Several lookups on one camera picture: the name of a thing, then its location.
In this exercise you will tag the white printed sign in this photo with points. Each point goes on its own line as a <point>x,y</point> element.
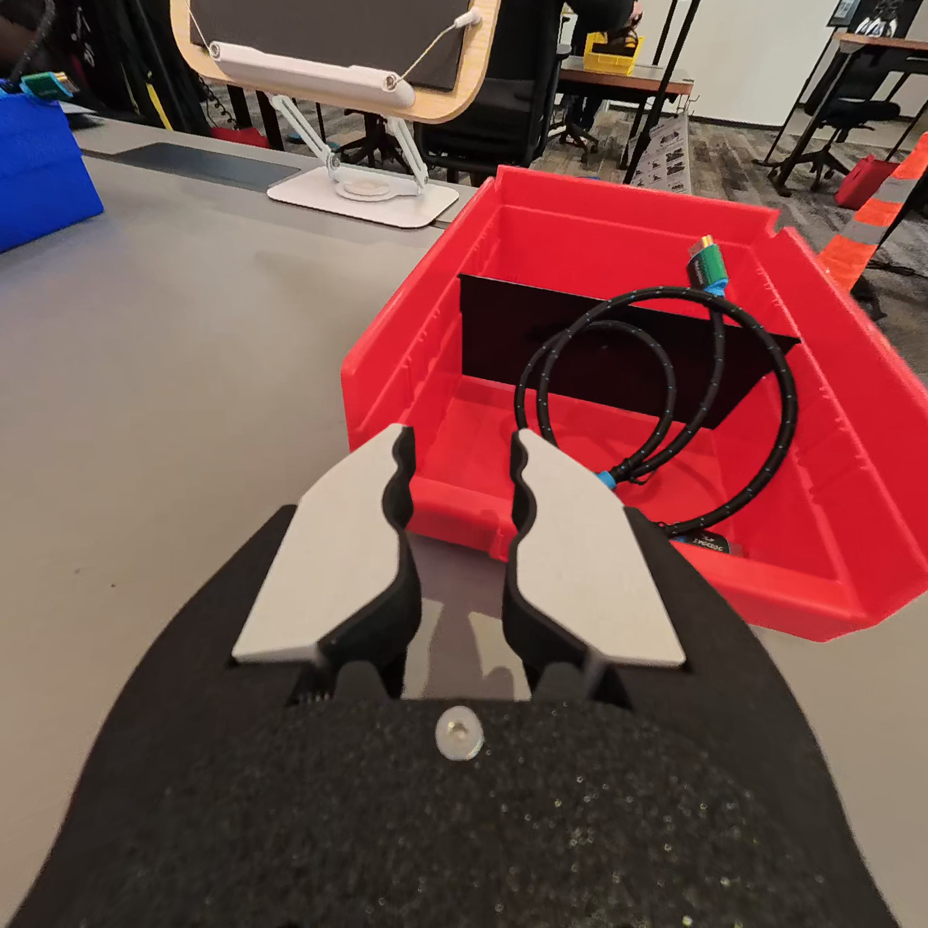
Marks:
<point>663,156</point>

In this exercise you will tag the orange grey striped barrier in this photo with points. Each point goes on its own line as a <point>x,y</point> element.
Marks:
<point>870,217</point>

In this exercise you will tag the red plastic bin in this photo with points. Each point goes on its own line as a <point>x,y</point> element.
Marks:
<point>834,522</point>

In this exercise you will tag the black office chair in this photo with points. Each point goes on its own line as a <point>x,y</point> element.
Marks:
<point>507,94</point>
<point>848,116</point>

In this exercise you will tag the wooden table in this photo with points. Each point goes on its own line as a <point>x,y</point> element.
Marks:
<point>623,76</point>

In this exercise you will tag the black divider of red bin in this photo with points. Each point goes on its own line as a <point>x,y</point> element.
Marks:
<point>507,333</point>

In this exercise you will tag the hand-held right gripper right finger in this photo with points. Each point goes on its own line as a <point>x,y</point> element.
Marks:
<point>594,573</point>

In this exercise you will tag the red bag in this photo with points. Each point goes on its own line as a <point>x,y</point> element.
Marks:
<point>866,181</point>

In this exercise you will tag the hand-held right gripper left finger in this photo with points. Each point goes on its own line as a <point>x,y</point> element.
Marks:
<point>326,565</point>

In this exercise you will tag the blue plastic bin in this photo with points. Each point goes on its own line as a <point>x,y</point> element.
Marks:
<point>43,174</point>

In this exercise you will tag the dark bags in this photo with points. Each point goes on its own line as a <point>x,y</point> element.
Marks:
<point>109,65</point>

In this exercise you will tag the small yellow bin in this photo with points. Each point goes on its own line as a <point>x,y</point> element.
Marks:
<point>613,56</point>

